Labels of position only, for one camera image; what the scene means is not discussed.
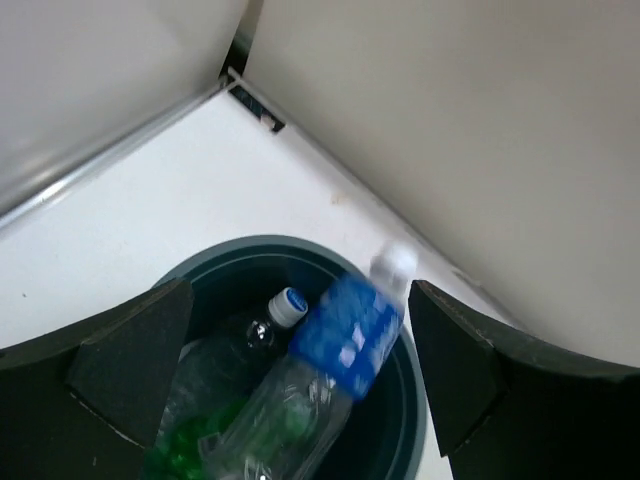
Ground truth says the dark teal plastic bin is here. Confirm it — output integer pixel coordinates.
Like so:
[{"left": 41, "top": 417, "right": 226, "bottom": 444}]
[{"left": 161, "top": 235, "right": 427, "bottom": 479}]

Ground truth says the green plastic soda bottle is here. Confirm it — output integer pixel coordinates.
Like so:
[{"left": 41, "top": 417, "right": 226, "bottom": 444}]
[{"left": 142, "top": 399, "right": 311, "bottom": 480}]

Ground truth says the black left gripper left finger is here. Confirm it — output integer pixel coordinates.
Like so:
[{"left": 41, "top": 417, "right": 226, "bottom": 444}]
[{"left": 1, "top": 279, "right": 194, "bottom": 479}]

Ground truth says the clear bottle blue Pocari label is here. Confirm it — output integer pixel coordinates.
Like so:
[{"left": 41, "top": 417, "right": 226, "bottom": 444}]
[{"left": 200, "top": 242, "right": 419, "bottom": 479}]

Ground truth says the clear unlabelled plastic bottle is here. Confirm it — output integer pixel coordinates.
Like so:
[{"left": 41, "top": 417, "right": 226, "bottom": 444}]
[{"left": 159, "top": 334, "right": 281, "bottom": 451}]

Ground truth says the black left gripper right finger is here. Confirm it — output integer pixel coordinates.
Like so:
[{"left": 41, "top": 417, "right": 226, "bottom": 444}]
[{"left": 408, "top": 280, "right": 639, "bottom": 479}]

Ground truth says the clear bottle with blue label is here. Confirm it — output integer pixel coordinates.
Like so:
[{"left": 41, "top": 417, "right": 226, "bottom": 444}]
[{"left": 241, "top": 287, "right": 309, "bottom": 359}]

